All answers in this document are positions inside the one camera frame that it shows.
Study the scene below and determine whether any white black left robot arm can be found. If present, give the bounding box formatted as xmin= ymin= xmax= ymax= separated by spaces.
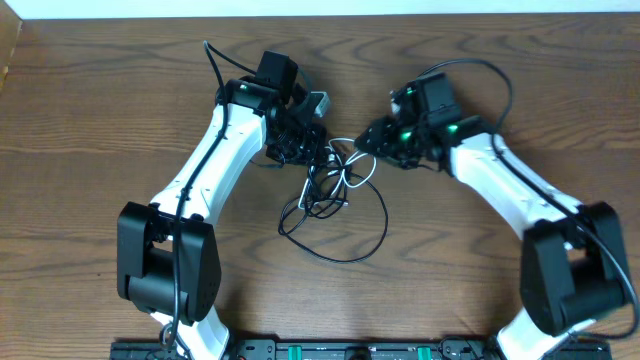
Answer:
xmin=117 ymin=51 xmax=328 ymax=359

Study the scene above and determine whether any white usb cable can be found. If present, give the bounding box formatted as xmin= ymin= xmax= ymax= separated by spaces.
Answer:
xmin=297 ymin=137 xmax=378 ymax=211

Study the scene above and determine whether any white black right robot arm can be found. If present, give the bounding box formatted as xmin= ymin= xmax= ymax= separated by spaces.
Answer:
xmin=355 ymin=72 xmax=639 ymax=359

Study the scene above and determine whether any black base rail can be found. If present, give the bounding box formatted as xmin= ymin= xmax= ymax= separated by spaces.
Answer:
xmin=108 ymin=337 xmax=613 ymax=360

